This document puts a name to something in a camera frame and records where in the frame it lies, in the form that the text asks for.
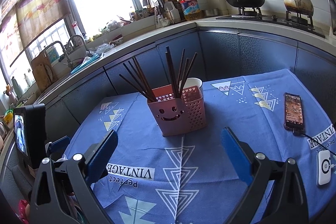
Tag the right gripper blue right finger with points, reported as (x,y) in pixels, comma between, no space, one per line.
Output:
(288,201)

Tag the black gas stove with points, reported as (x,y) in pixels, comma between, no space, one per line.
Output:
(291,19)

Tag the white power bank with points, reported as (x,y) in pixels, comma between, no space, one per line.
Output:
(323,167)

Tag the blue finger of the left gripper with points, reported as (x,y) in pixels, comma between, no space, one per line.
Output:
(54,146)

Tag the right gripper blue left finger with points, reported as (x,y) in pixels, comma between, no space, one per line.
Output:
(62,189)

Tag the black smartphone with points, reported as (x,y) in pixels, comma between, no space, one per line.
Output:
(293,113)

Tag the patterned roller blind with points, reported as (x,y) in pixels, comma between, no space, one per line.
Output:
(26,21)

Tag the blue patterned tablecloth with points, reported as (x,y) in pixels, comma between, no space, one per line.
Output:
(189,178)

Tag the white spray bottle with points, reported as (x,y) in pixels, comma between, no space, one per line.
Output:
(78,34)

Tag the white ceramic pot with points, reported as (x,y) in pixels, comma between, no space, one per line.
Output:
(304,7)

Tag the pink smiley utensil holder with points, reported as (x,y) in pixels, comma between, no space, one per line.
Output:
(177,116)

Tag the wooden cutting board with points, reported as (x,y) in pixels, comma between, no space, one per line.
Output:
(43,73)

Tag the dark chopstick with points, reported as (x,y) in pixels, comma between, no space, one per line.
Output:
(137,80)
(190,66)
(184,75)
(131,63)
(134,86)
(180,67)
(172,73)
(144,79)

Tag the white plastic jug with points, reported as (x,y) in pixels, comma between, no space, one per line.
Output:
(173,11)

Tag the cooking oil bottle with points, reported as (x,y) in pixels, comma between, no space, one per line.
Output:
(191,10)

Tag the steel kitchen faucet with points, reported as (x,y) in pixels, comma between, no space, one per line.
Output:
(55,51)

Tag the white paper cup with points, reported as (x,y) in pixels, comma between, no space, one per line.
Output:
(192,81)

